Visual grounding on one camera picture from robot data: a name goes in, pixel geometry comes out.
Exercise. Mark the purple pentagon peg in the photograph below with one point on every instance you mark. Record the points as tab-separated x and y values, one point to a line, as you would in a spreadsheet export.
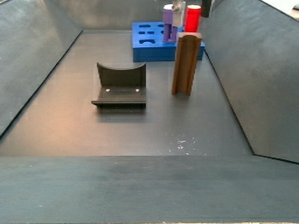
170	23

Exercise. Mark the red hexagon peg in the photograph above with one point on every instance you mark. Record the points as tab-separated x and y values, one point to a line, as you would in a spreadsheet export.
193	18

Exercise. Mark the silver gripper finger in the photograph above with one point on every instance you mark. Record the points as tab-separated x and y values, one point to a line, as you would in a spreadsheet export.
206	8
178	12

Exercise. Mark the blue shape-sorter block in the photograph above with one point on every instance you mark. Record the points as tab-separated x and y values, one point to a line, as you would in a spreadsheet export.
147	43

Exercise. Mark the dark grey curved fixture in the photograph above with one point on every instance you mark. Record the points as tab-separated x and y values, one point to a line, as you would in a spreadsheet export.
122	86

